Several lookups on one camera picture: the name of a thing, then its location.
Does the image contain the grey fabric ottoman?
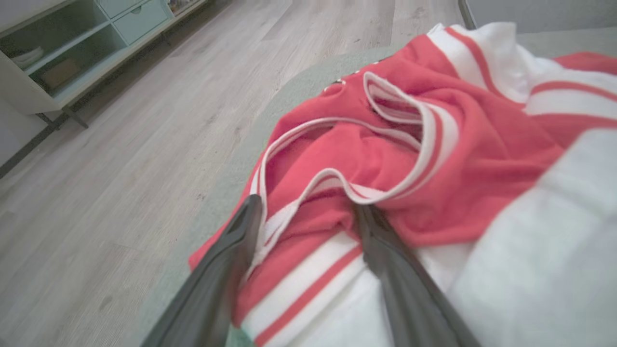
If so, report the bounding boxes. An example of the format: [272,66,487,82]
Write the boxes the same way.
[137,27,617,347]

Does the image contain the low media cabinet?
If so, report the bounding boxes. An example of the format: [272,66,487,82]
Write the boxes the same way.
[0,0,215,179]

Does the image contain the brown box on shelf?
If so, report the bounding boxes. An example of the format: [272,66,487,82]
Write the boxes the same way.
[40,59,81,91]

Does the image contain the white stacked items on shelf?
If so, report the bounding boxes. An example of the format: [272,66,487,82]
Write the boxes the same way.
[11,46,45,69]

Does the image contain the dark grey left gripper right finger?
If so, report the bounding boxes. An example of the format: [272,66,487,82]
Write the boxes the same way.
[354,203,483,347]

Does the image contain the red garment with white stripes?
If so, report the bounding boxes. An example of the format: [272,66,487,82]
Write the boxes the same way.
[188,22,617,347]

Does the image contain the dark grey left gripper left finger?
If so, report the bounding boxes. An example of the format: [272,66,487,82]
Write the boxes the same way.
[142,194,264,347]

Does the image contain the mint green drawer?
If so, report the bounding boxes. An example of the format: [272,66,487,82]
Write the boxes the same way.
[112,0,174,45]
[96,0,145,19]

